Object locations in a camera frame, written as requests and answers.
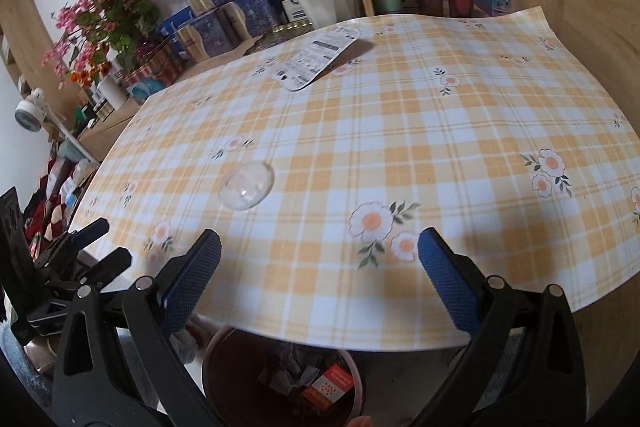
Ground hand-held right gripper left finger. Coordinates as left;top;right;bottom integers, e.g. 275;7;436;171
52;229;223;427

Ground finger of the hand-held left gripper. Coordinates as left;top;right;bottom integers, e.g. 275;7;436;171
35;217;111;268
77;247;133;290

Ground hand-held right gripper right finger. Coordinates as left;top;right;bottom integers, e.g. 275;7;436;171
415;228;586;427

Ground brown waste bin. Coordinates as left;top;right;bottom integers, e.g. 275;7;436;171
201;324;366;427

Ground grey plastic bag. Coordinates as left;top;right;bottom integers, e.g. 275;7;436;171
257;344;321;395

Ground red white cardboard box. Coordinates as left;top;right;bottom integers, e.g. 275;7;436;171
301;363;357;410

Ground red white checked cloth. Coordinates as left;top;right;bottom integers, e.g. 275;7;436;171
25;157;96;253

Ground wooden sideboard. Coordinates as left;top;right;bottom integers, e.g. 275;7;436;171
77;32;261;148

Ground row of small bottles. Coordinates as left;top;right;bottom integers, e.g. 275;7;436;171
75;99;113;122

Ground white clip fan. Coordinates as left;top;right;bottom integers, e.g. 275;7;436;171
14;89;86;148

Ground white ribbed vase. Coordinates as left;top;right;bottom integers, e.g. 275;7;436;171
96;74;128;110

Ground yellow plaid floral tablecloth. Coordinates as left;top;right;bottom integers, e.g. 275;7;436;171
67;6;640;350

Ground orange artificial flowers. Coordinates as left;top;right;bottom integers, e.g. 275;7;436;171
67;62;111;90

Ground scalloped tin planter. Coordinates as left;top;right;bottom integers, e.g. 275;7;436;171
122;49;183;104

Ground wide blue white box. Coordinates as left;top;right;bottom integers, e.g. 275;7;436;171
157;7;196;40

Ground white printed paper sheet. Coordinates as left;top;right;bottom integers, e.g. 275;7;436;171
272;26;361;92

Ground gold ornate tray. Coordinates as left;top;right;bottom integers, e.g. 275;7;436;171
243;21;313;55

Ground tall blue white box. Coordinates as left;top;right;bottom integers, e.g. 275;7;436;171
280;0;308;25

